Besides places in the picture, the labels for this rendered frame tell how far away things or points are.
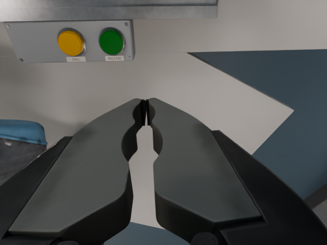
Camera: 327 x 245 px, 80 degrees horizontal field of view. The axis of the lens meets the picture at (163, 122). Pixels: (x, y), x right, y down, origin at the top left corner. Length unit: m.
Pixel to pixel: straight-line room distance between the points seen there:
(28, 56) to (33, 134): 0.14
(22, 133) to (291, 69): 1.63
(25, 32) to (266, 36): 0.49
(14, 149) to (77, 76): 0.23
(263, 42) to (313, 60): 1.26
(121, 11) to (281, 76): 1.45
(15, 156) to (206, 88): 0.43
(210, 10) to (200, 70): 0.17
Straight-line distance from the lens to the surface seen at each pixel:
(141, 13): 0.38
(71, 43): 0.39
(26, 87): 0.60
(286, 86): 1.77
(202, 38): 0.50
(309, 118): 2.06
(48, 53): 0.43
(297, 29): 0.58
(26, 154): 0.41
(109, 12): 0.38
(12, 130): 0.40
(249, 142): 0.69
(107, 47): 0.38
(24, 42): 0.44
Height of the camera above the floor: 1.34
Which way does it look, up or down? 57 degrees down
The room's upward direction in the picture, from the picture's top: 174 degrees clockwise
